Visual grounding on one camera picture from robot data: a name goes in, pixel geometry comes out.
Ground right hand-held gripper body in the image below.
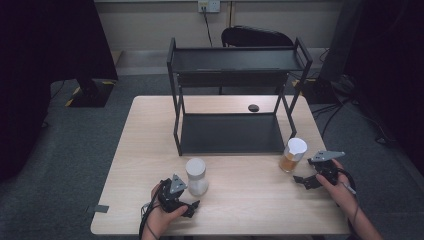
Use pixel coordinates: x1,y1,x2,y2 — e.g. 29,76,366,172
308,150,346,186

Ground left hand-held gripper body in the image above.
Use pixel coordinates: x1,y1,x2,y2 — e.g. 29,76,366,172
157,173,188,213

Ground jar of white powder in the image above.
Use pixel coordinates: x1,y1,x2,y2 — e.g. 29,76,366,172
185,157,210,198

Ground jar of orange powder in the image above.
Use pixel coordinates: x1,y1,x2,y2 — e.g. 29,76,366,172
279,137,308,174

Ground black metal shelf rack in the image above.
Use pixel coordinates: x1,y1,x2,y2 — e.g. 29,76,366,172
166,36,314,157

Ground person's left hand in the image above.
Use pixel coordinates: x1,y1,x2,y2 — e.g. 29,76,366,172
146,184,188,231

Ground person's right hand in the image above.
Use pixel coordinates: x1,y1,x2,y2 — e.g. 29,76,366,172
315,159,359,216

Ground grey tape strip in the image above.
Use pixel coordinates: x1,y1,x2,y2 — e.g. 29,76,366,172
85,204,110,214

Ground black stand base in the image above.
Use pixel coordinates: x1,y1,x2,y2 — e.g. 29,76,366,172
299,78,338,105
64,78,116,108

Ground black curtain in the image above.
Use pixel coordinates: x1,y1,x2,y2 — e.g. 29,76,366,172
346,0,424,168
0,0,119,183

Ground grey stand panel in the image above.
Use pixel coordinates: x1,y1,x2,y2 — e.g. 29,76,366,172
319,0,364,84

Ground black chair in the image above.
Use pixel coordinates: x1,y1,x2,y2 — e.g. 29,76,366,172
218,25,295,96

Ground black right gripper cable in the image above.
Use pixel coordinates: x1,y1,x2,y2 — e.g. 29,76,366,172
336,168,360,231

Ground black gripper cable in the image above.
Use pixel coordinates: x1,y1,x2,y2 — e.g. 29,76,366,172
138,181,165,240
336,168,360,231

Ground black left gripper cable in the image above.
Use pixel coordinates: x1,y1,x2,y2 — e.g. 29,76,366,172
138,181,165,240

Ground grey plug with thin cable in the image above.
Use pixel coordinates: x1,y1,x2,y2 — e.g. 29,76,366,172
339,182,357,195

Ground black floor cables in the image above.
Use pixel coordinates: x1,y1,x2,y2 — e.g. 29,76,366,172
309,96,389,144

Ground black power cord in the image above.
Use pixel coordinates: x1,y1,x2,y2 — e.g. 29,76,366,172
202,6,214,48

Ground white wall outlet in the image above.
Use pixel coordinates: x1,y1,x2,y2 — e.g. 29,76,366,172
197,0,221,14

